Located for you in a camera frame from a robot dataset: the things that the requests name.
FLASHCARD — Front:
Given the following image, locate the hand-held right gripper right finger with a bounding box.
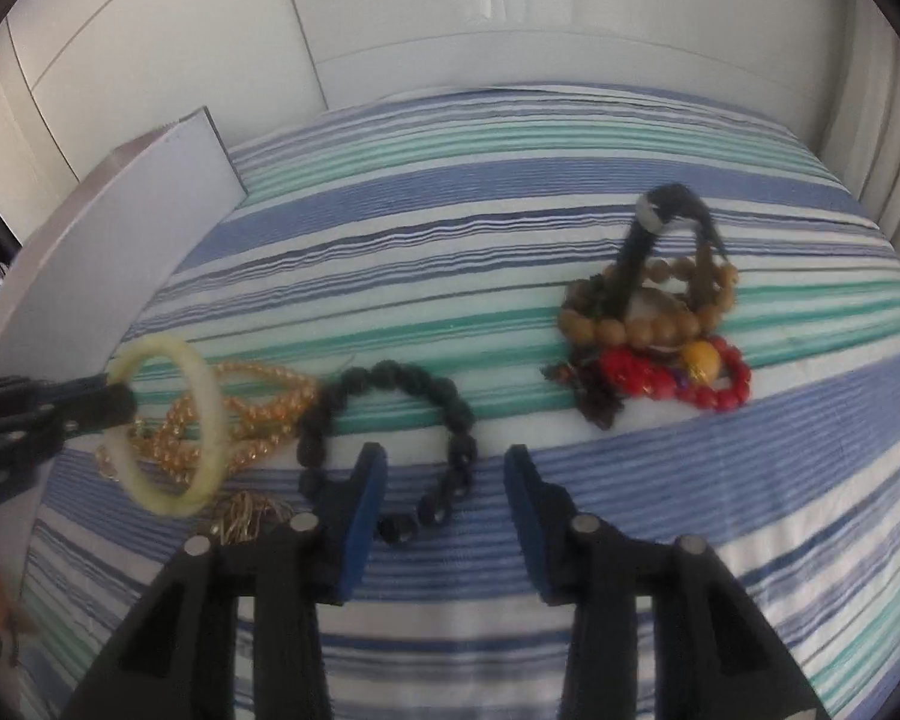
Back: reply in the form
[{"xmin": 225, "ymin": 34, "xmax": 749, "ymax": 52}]
[{"xmin": 502, "ymin": 444, "xmax": 833, "ymax": 720}]

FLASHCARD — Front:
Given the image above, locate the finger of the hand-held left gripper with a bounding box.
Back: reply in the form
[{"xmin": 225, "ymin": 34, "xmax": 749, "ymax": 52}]
[
  {"xmin": 0, "ymin": 420, "xmax": 72, "ymax": 517},
  {"xmin": 0, "ymin": 377, "xmax": 136, "ymax": 428}
]

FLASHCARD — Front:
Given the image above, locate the thin gold chain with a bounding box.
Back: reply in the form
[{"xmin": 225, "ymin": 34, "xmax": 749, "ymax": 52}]
[{"xmin": 208, "ymin": 491, "xmax": 293, "ymax": 547}]

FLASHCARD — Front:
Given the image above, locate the brown wooden bead bracelet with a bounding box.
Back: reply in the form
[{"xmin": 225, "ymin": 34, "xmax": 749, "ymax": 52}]
[{"xmin": 557, "ymin": 255, "xmax": 741, "ymax": 353}]

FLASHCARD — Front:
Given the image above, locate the black bead bracelet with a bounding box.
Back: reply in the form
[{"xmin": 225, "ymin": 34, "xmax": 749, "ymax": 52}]
[{"xmin": 296, "ymin": 361, "xmax": 479, "ymax": 547}]

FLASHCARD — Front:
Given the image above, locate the red bead bracelet with tassel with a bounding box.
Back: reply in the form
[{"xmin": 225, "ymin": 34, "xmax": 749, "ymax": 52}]
[{"xmin": 541, "ymin": 337, "xmax": 752, "ymax": 432}]

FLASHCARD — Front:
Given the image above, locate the pale green jade bangle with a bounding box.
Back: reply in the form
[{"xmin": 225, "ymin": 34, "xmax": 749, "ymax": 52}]
[{"xmin": 107, "ymin": 337, "xmax": 226, "ymax": 518}]

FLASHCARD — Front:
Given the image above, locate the black cord with grey bead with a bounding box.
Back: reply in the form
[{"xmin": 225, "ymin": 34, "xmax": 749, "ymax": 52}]
[{"xmin": 607, "ymin": 184, "xmax": 728, "ymax": 331}]

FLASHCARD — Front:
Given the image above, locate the gold bead necklace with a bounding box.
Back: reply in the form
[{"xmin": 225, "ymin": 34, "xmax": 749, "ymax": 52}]
[{"xmin": 94, "ymin": 361, "xmax": 322, "ymax": 485}]

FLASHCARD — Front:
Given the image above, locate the striped bed sheet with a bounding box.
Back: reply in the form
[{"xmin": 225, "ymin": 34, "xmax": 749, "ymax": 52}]
[{"xmin": 0, "ymin": 82, "xmax": 900, "ymax": 720}]

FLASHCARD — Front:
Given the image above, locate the white cardboard box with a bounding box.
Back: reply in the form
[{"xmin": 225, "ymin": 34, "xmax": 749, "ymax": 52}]
[{"xmin": 0, "ymin": 106, "xmax": 247, "ymax": 608}]

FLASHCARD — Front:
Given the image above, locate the white curtain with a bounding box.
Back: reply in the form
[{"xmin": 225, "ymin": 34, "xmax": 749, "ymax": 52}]
[{"xmin": 825, "ymin": 0, "xmax": 900, "ymax": 237}]

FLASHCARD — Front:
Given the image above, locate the white brown stone pendant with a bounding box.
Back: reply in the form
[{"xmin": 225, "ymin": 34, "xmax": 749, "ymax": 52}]
[{"xmin": 630, "ymin": 289, "xmax": 695, "ymax": 352}]

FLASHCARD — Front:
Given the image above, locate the white headboard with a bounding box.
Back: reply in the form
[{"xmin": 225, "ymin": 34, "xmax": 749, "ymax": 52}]
[{"xmin": 311, "ymin": 22, "xmax": 856, "ymax": 117}]

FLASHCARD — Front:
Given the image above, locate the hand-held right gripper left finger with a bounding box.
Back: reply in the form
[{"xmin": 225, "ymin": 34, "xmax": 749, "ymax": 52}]
[{"xmin": 60, "ymin": 442, "xmax": 389, "ymax": 720}]

